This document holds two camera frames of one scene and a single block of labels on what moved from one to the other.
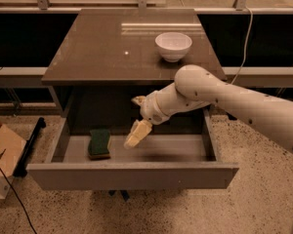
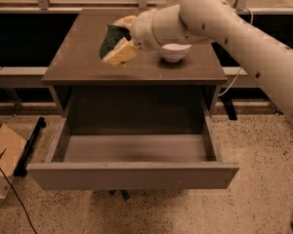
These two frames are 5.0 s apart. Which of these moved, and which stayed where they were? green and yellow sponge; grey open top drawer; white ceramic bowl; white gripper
Moved: green and yellow sponge; white gripper
Stayed: white ceramic bowl; grey open top drawer
